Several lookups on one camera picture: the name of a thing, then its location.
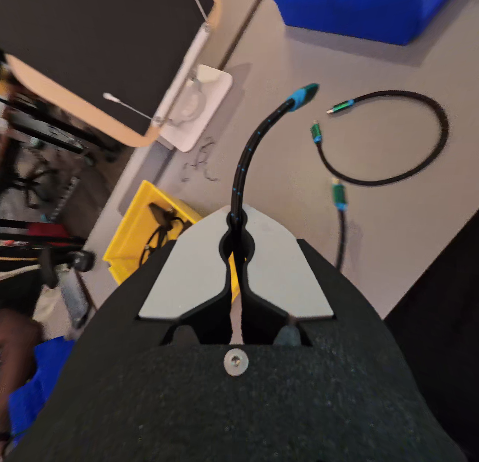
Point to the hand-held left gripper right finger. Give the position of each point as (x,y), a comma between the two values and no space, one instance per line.
(288,278)

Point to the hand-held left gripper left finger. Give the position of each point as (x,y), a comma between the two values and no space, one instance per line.
(187,278)

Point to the yellow plastic bin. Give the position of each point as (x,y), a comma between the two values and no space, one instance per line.
(127,245)

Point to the tangled black thread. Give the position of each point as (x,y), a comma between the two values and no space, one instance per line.
(204,155)

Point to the blue bag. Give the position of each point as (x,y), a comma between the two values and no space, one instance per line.
(41,387)

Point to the wooden-framed black book stand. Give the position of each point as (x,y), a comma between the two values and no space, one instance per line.
(93,39)

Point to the blue plastic bin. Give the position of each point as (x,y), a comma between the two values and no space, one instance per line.
(355,9)

